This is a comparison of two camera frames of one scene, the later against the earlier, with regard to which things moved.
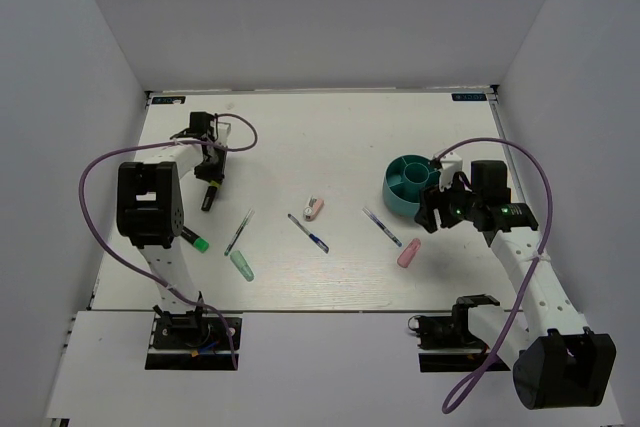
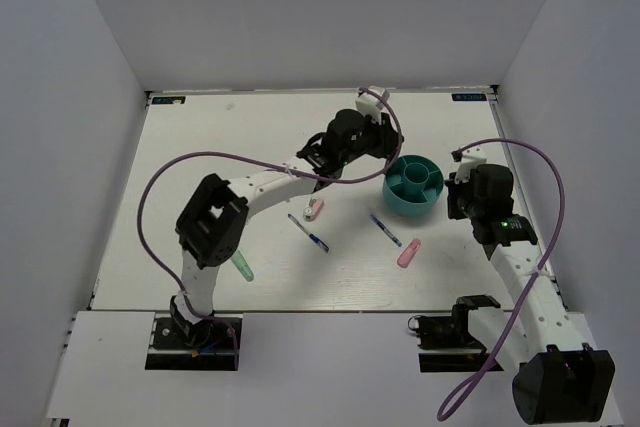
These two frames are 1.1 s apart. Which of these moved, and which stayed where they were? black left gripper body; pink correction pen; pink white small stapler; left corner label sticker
Moved: black left gripper body
Stayed: pink white small stapler; pink correction pen; left corner label sticker
